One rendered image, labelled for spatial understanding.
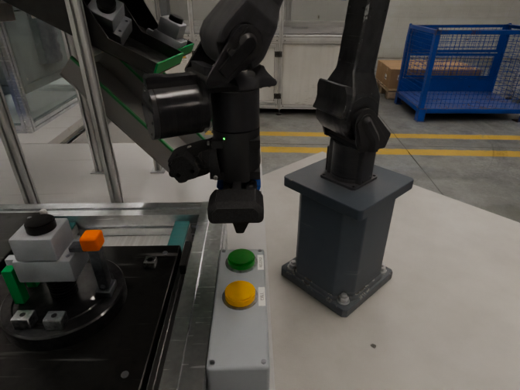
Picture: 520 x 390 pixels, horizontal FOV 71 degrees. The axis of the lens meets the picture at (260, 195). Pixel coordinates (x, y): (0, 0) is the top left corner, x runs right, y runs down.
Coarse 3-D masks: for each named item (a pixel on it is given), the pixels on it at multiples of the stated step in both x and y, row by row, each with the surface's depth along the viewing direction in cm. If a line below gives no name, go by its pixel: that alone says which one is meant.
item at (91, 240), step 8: (88, 232) 41; (96, 232) 41; (80, 240) 40; (88, 240) 40; (96, 240) 40; (72, 248) 41; (80, 248) 41; (88, 248) 41; (96, 248) 41; (96, 256) 42; (104, 256) 43; (96, 264) 42; (104, 264) 43; (96, 272) 43; (104, 272) 43; (104, 280) 43; (104, 288) 44
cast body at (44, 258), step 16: (32, 224) 39; (48, 224) 39; (64, 224) 41; (16, 240) 38; (32, 240) 39; (48, 240) 39; (64, 240) 41; (16, 256) 39; (32, 256) 39; (48, 256) 40; (64, 256) 41; (80, 256) 43; (16, 272) 41; (32, 272) 41; (48, 272) 41; (64, 272) 41
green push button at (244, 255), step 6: (234, 252) 55; (240, 252) 55; (246, 252) 55; (252, 252) 55; (228, 258) 54; (234, 258) 53; (240, 258) 53; (246, 258) 53; (252, 258) 53; (228, 264) 54; (234, 264) 53; (240, 264) 52; (246, 264) 53; (252, 264) 53
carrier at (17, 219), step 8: (0, 216) 64; (8, 216) 64; (16, 216) 64; (24, 216) 64; (32, 216) 64; (0, 224) 62; (8, 224) 62; (16, 224) 62; (0, 232) 60; (8, 232) 60; (0, 240) 58; (8, 240) 58; (0, 248) 56; (8, 248) 56; (0, 256) 54; (0, 264) 53; (0, 272) 53
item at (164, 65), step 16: (16, 0) 59; (32, 0) 59; (48, 0) 59; (48, 16) 60; (64, 16) 59; (128, 16) 70; (96, 32) 60; (144, 32) 71; (112, 48) 61; (128, 48) 67; (144, 48) 70; (160, 48) 72; (144, 64) 61; (160, 64) 62; (176, 64) 71
